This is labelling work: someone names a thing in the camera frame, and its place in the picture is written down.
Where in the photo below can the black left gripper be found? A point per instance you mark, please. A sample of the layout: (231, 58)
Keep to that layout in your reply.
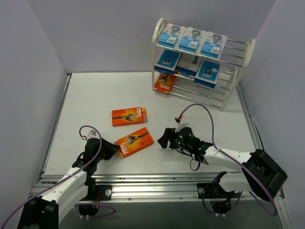
(106, 150)

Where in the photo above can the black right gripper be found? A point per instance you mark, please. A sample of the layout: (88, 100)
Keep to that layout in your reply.
(172, 140)

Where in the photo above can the orange Gillette Fusion5 box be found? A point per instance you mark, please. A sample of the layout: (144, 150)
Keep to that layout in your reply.
(164, 83)
(129, 116)
(134, 142)

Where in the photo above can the grey Harry's box blue razor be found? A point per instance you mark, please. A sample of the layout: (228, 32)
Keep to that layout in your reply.
(188, 65)

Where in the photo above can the clear Gillette blister pack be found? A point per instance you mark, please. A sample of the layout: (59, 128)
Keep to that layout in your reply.
(192, 39)
(171, 35)

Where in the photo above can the white Gillette Skinguard razor pack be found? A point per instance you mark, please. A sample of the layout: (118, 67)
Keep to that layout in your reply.
(213, 45)

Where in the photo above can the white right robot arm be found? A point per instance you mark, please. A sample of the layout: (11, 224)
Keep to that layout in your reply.
(254, 172)

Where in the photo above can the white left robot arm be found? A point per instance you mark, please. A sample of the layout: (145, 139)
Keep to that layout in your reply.
(76, 188)

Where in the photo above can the cream metal-rod shelf rack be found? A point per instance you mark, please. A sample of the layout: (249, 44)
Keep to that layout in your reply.
(233, 62)

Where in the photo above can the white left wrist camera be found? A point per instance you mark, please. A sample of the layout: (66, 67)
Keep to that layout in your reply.
(91, 135)

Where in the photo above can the aluminium mounting rail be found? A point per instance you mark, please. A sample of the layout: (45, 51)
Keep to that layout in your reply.
(154, 187)

